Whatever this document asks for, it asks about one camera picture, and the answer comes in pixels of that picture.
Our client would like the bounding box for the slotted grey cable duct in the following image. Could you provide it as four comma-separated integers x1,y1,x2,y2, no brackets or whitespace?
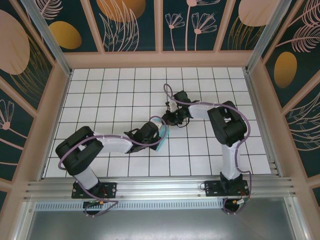
34,201,226,211

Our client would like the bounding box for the long aluminium mounting rail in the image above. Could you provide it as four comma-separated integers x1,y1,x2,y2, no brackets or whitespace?
23,176,300,201

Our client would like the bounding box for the aluminium side rail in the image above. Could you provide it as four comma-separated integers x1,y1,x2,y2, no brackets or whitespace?
242,67,282,177

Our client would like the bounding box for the light blue paper sheet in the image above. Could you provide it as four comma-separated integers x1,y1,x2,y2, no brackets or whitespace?
156,124,171,153

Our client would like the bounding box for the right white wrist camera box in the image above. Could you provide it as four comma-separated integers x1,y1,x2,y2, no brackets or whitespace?
166,99,179,113

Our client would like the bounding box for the grey metal sheet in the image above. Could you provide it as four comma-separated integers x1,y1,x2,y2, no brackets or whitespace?
23,199,307,240

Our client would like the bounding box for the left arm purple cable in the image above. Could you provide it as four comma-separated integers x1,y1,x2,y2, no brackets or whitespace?
58,115,169,218

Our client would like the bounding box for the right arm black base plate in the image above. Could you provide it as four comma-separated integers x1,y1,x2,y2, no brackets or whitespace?
204,180,251,198

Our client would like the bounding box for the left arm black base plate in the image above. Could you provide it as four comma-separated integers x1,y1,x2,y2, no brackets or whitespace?
71,181,118,200

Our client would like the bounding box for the aluminium frame post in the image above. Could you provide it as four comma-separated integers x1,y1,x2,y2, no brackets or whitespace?
245,0,302,75
19,0,73,77

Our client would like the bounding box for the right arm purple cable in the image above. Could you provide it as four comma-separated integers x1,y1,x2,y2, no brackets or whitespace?
163,83,252,216

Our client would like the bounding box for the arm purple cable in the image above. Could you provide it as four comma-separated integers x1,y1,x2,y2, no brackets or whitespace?
58,115,169,218
163,83,252,216

